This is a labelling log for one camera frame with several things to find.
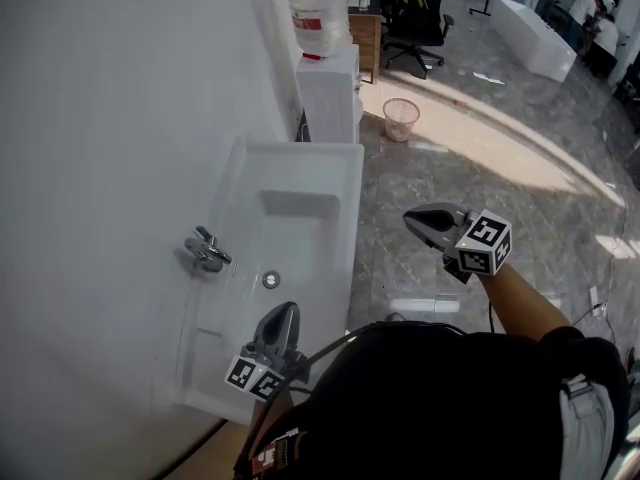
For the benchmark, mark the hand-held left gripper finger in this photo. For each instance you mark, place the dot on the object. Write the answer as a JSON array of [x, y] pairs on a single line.
[[267, 330], [291, 330]]

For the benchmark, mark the white power strip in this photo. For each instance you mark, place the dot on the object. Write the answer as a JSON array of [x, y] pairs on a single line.
[[594, 296]]

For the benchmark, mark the white water dispenser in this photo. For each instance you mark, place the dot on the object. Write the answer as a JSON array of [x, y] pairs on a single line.
[[327, 93]]

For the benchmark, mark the white paper sheet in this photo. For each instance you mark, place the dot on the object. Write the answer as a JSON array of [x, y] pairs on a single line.
[[487, 78]]

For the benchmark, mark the pink mesh wastebasket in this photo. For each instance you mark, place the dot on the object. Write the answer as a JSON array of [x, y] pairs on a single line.
[[401, 120]]

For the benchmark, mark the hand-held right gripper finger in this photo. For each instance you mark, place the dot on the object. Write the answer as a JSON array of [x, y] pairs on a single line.
[[440, 214], [432, 233]]

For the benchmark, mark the person's left forearm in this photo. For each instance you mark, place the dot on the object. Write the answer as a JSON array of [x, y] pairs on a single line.
[[267, 413]]

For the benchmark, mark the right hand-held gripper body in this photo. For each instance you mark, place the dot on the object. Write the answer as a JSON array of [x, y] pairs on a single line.
[[485, 248]]

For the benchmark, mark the person's right forearm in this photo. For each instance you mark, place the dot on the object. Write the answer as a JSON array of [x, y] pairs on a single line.
[[520, 303]]

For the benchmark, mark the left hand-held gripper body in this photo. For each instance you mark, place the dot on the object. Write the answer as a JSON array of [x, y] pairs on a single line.
[[252, 375]]

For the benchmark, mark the wooden vanity cabinet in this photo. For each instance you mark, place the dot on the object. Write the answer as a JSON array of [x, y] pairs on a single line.
[[367, 38]]

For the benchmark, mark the black office chair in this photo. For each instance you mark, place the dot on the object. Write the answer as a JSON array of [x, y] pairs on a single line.
[[415, 23]]

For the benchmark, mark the chrome faucet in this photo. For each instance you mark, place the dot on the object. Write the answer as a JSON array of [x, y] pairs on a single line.
[[207, 253]]

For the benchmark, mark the red black chest box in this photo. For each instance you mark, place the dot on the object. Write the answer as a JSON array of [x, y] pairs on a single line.
[[272, 455]]

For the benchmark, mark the person wearing head camera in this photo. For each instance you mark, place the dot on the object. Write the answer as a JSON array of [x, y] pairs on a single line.
[[440, 408]]

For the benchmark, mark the clear water jug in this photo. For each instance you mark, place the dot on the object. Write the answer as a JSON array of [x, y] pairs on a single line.
[[317, 8]]

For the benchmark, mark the white vanity cabinet with sink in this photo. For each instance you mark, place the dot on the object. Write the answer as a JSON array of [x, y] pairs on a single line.
[[240, 318]]

